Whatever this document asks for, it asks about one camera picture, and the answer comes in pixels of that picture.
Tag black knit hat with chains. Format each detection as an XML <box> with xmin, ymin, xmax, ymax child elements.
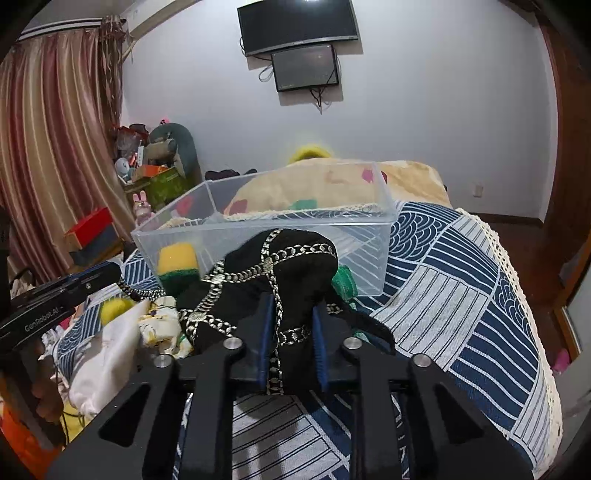
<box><xmin>176</xmin><ymin>229</ymin><xmax>394</xmax><ymax>396</ymax></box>

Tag green knit hat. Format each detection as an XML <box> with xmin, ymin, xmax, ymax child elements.
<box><xmin>332</xmin><ymin>265</ymin><xmax>358</xmax><ymax>309</ymax></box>

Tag yellow fuzzy ball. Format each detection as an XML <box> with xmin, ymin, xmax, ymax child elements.
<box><xmin>99</xmin><ymin>297</ymin><xmax>135</xmax><ymax>326</ymax></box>

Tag cream drawstring bag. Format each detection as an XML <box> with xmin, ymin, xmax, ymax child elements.
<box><xmin>43</xmin><ymin>300</ymin><xmax>150</xmax><ymax>419</ymax></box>

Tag yellow green sponge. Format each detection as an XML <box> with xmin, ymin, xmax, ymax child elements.
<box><xmin>156</xmin><ymin>242</ymin><xmax>199</xmax><ymax>290</ymax></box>

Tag floral fabric pouch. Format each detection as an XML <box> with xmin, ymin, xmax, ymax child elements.
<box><xmin>138</xmin><ymin>296</ymin><xmax>193</xmax><ymax>359</ymax></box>

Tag clear plastic storage box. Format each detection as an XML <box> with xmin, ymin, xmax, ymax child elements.
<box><xmin>130</xmin><ymin>161</ymin><xmax>399</xmax><ymax>298</ymax></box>

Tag person's left hand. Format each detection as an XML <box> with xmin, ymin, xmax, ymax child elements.
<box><xmin>31</xmin><ymin>357</ymin><xmax>63</xmax><ymax>424</ymax></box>

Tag red box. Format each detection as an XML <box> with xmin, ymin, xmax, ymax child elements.
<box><xmin>64</xmin><ymin>207</ymin><xmax>113</xmax><ymax>251</ymax></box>

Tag beige blanket with coloured patches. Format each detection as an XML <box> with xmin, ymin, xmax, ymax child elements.
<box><xmin>145</xmin><ymin>158</ymin><xmax>458</xmax><ymax>230</ymax></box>

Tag blue white patterned bedspread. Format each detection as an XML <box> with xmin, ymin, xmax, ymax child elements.
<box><xmin>48</xmin><ymin>202</ymin><xmax>562</xmax><ymax>479</ymax></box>

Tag dark purple garment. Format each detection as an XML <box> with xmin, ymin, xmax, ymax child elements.
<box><xmin>204</xmin><ymin>169</ymin><xmax>257</xmax><ymax>181</ymax></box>

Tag pink bunny figure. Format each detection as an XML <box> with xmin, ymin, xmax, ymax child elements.
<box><xmin>132</xmin><ymin>190</ymin><xmax>154</xmax><ymax>226</ymax></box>

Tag green cardboard box of clutter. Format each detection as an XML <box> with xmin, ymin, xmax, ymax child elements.
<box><xmin>123</xmin><ymin>167</ymin><xmax>195</xmax><ymax>211</ymax></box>

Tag yellow fluffy plush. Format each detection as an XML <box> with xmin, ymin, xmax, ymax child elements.
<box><xmin>287</xmin><ymin>144</ymin><xmax>332</xmax><ymax>165</ymax></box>

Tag grey-green plush toy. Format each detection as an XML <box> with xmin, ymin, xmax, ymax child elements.
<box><xmin>149</xmin><ymin>123</ymin><xmax>204</xmax><ymax>184</ymax></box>

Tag striped red-brown curtain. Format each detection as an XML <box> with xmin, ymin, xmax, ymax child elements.
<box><xmin>1</xmin><ymin>16</ymin><xmax>133</xmax><ymax>281</ymax></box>

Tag small wall-mounted black monitor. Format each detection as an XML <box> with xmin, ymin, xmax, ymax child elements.
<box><xmin>271</xmin><ymin>44</ymin><xmax>339</xmax><ymax>93</ymax></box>

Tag large wall-mounted black television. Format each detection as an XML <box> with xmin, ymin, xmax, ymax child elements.
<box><xmin>238</xmin><ymin>0</ymin><xmax>359</xmax><ymax>56</ymax></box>

